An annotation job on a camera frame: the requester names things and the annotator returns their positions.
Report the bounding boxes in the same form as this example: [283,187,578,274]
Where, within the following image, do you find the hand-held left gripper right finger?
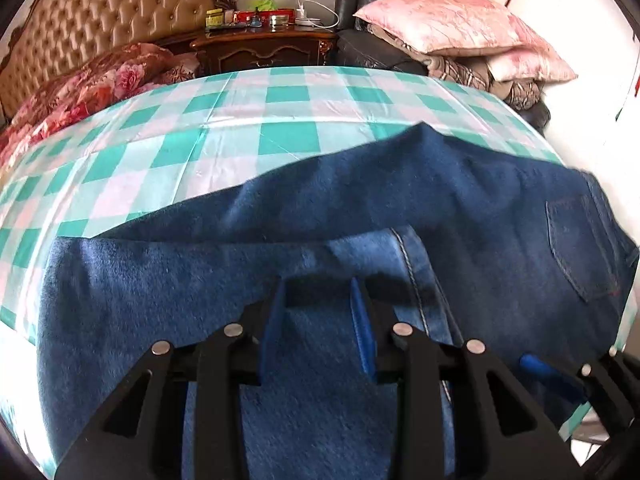
[349,276,584,480]

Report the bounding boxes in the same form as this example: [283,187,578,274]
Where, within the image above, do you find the red floral quilt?
[0,42,202,172]

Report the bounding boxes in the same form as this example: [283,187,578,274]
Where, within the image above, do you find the small pink pillow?
[487,42,579,84]

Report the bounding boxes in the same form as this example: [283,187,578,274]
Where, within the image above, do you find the dark wooden nightstand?
[192,25,339,77]

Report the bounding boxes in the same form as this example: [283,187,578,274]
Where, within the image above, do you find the red box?
[234,8,297,25]

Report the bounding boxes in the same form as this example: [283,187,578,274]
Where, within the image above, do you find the white cable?
[299,0,342,30]

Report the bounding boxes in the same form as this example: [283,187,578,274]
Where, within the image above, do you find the tufted tan leather headboard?
[0,0,242,122]

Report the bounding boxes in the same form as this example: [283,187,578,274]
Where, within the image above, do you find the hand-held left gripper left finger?
[55,275,291,480]

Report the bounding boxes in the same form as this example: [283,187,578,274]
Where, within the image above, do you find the white wardrobe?
[462,0,640,261]

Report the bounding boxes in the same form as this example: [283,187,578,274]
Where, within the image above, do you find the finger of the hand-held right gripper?
[519,352,637,428]

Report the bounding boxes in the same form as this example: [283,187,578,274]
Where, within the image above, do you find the black leather armchair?
[333,0,552,134]

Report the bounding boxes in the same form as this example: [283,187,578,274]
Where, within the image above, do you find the large pink pillow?
[352,0,534,57]

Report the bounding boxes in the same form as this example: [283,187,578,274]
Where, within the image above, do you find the blue denim pants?
[37,122,640,480]

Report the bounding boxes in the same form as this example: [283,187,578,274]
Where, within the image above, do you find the brown plaid blanket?
[424,53,544,112]

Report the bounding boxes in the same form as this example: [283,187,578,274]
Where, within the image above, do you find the green checked tablecloth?
[0,65,640,467]

